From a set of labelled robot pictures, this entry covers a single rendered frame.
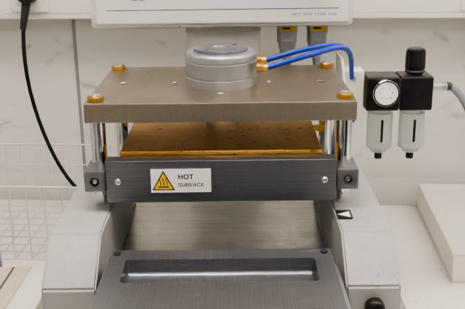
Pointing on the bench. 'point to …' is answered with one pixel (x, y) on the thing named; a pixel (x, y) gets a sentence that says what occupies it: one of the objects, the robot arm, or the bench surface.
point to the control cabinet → (226, 0)
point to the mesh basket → (34, 206)
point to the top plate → (226, 88)
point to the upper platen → (222, 138)
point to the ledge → (445, 223)
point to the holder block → (221, 280)
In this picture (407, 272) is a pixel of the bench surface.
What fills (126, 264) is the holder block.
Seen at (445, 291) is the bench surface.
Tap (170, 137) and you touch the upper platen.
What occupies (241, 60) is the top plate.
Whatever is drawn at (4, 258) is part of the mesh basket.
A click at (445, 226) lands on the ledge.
